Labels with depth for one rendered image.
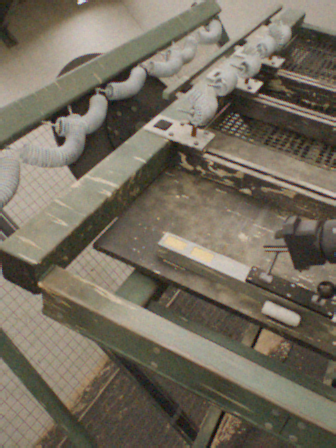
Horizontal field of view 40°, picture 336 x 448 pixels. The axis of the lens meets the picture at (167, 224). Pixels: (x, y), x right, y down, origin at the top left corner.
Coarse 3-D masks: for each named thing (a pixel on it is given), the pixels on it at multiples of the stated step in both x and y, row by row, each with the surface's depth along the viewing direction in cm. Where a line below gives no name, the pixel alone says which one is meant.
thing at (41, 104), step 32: (160, 32) 217; (224, 32) 268; (96, 64) 180; (128, 64) 193; (32, 96) 154; (64, 96) 163; (0, 128) 142; (32, 128) 155; (0, 352) 130; (32, 384) 135; (64, 416) 139
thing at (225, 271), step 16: (160, 240) 110; (160, 256) 112; (176, 256) 109; (192, 256) 108; (208, 272) 107; (224, 272) 105; (240, 272) 105; (240, 288) 105; (256, 288) 103; (288, 304) 101; (304, 320) 102; (320, 320) 99
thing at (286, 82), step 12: (264, 24) 180; (276, 24) 180; (276, 36) 181; (240, 48) 193; (276, 48) 182; (264, 60) 186; (276, 60) 187; (264, 72) 188; (276, 72) 186; (288, 72) 189; (264, 84) 191; (276, 84) 189; (288, 84) 187; (300, 84) 184; (312, 84) 182; (324, 84) 184; (300, 96) 187; (312, 96) 185; (324, 96) 183
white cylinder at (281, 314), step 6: (264, 306) 101; (270, 306) 100; (276, 306) 100; (264, 312) 101; (270, 312) 100; (276, 312) 100; (282, 312) 100; (288, 312) 100; (294, 312) 100; (276, 318) 100; (282, 318) 99; (288, 318) 99; (294, 318) 99; (294, 324) 99
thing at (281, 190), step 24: (192, 96) 128; (168, 120) 141; (192, 144) 132; (192, 168) 138; (216, 168) 134; (240, 168) 132; (264, 168) 133; (264, 192) 131; (288, 192) 128; (312, 192) 128; (312, 216) 128
